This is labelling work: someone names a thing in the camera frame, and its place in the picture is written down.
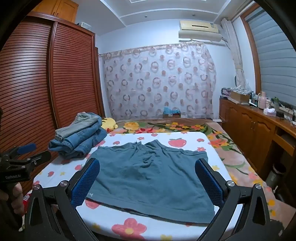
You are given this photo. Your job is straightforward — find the yellow plush toy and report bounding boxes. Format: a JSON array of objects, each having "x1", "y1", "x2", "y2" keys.
[{"x1": 101, "y1": 117, "x2": 119, "y2": 131}]

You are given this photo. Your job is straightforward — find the floral bed blanket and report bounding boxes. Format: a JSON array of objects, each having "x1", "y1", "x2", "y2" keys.
[{"x1": 109, "y1": 118, "x2": 296, "y2": 232}]

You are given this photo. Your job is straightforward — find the teal pants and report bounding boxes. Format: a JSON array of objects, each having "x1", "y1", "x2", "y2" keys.
[{"x1": 84, "y1": 140, "x2": 216, "y2": 224}]

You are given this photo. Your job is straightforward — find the wooden sideboard cabinet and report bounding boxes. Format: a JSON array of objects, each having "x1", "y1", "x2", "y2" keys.
[{"x1": 218, "y1": 97, "x2": 296, "y2": 181}]

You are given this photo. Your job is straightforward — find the blue box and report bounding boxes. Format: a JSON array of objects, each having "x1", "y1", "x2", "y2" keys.
[{"x1": 162, "y1": 106, "x2": 182, "y2": 118}]

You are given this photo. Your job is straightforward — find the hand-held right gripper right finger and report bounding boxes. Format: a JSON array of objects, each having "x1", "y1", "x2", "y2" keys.
[{"x1": 194, "y1": 158, "x2": 271, "y2": 241}]

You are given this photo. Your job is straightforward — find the person's left hand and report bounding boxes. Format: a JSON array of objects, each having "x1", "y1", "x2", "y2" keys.
[{"x1": 8, "y1": 182, "x2": 24, "y2": 217}]

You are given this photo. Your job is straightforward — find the ring-patterned sheer curtain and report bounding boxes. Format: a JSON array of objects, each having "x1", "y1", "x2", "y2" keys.
[{"x1": 99, "y1": 42, "x2": 218, "y2": 120}]

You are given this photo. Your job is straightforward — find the cardboard box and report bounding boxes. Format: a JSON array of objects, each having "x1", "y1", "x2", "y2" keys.
[{"x1": 228, "y1": 89, "x2": 251, "y2": 103}]

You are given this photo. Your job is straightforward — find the white air conditioner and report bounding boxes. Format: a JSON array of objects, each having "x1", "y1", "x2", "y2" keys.
[{"x1": 178, "y1": 20, "x2": 222, "y2": 43}]

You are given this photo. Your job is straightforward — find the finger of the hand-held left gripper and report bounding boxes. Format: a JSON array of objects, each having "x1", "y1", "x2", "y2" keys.
[
  {"x1": 11, "y1": 151, "x2": 52, "y2": 168},
  {"x1": 2, "y1": 143, "x2": 37, "y2": 160}
]

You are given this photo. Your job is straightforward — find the grey window blind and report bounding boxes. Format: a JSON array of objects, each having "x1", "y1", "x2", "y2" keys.
[{"x1": 244, "y1": 7, "x2": 296, "y2": 107}]

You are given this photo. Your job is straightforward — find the red printed cloth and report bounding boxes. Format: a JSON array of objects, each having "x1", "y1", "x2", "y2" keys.
[{"x1": 23, "y1": 189, "x2": 35, "y2": 207}]

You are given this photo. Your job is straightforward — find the wooden overhead cabinet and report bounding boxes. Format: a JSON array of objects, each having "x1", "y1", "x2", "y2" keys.
[{"x1": 31, "y1": 0, "x2": 79, "y2": 23}]

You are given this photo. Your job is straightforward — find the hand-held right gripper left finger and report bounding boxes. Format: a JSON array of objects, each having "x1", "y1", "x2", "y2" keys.
[{"x1": 24, "y1": 158, "x2": 101, "y2": 241}]

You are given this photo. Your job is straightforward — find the grey-green pants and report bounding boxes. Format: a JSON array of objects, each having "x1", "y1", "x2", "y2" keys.
[{"x1": 55, "y1": 112, "x2": 102, "y2": 141}]

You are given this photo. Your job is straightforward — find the white strawberry flower towel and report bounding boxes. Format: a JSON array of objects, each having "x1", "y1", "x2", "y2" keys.
[{"x1": 32, "y1": 132, "x2": 243, "y2": 241}]

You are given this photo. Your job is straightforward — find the brown louvered wardrobe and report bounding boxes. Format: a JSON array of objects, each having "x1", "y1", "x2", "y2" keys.
[{"x1": 0, "y1": 13, "x2": 105, "y2": 193}]

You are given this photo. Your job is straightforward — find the tied cream curtain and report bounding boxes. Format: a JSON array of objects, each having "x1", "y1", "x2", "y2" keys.
[{"x1": 220, "y1": 17, "x2": 245, "y2": 87}]

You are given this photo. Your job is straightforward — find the grey trash bin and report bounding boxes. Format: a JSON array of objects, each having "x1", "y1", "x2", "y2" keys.
[{"x1": 265, "y1": 163, "x2": 287, "y2": 189}]

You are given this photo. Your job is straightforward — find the blue denim pants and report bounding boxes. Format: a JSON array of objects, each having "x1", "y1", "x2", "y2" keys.
[{"x1": 48, "y1": 118, "x2": 108, "y2": 159}]

